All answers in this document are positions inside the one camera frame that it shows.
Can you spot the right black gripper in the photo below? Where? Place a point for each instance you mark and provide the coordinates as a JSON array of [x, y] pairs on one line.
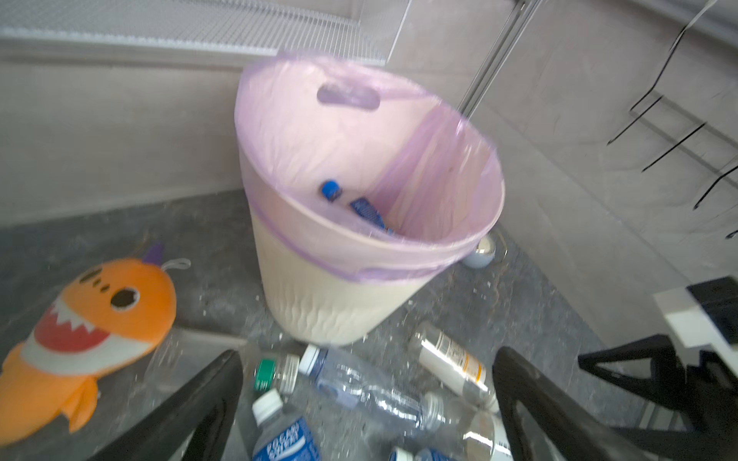
[[694, 369]]

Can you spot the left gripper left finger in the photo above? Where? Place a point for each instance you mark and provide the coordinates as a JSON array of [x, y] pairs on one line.
[[198, 418]]

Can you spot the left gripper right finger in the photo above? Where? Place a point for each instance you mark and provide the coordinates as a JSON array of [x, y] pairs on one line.
[[543, 423]]

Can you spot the clear bottle orange white label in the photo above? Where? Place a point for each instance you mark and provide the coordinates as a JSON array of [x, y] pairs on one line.
[[454, 366]]

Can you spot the blue cap clear bottle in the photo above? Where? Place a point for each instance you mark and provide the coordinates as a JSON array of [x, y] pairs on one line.
[[354, 202]]

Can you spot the cream ribbed trash bin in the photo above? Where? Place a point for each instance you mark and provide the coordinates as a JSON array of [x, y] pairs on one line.
[[316, 306]]

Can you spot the pink plastic bin liner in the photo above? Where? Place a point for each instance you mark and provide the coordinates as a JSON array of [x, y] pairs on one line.
[[304, 119]]

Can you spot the green label square clear bottle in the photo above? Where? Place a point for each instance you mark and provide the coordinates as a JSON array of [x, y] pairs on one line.
[[186, 353]]

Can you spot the Pocari Sweat bottle upright label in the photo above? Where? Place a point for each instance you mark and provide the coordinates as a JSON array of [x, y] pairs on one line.
[[283, 435]]

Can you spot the orange shark plush toy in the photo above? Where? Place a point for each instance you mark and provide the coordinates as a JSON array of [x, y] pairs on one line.
[[106, 319]]

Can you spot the Pocari Sweat bottle right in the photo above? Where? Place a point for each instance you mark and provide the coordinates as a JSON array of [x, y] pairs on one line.
[[427, 454]]

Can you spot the long clear blue-tint bottle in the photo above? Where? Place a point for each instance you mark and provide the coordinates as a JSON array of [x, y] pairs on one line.
[[358, 385]]

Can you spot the black wire hook rack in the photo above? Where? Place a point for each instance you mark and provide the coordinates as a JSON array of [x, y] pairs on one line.
[[682, 125]]

